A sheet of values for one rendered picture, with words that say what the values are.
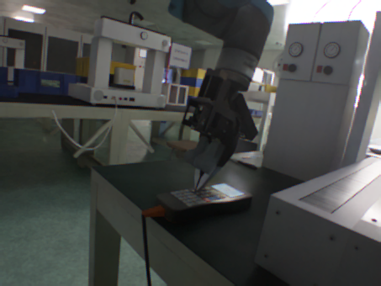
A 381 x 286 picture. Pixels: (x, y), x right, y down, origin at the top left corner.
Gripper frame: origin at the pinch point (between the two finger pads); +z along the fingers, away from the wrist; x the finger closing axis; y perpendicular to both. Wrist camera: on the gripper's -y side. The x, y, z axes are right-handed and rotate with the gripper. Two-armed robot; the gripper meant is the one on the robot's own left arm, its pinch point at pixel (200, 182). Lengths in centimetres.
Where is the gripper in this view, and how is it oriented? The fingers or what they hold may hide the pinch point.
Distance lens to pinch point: 48.8
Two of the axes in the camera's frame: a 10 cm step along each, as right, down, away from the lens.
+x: 6.1, 2.5, -7.5
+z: -3.4, 9.4, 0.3
